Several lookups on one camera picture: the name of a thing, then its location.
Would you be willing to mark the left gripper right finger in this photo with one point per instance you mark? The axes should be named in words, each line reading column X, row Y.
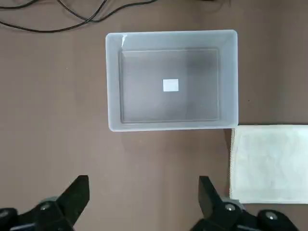
column 223, row 216

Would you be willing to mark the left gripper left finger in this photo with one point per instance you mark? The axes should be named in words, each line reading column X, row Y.
column 53, row 214

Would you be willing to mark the cream-colored tablecloth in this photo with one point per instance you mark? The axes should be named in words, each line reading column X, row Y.
column 269, row 163

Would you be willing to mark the clear plastic storage box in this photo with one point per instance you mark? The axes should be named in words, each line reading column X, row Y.
column 113, row 81

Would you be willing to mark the small white paper label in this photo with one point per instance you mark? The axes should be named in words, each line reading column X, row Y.
column 170, row 85

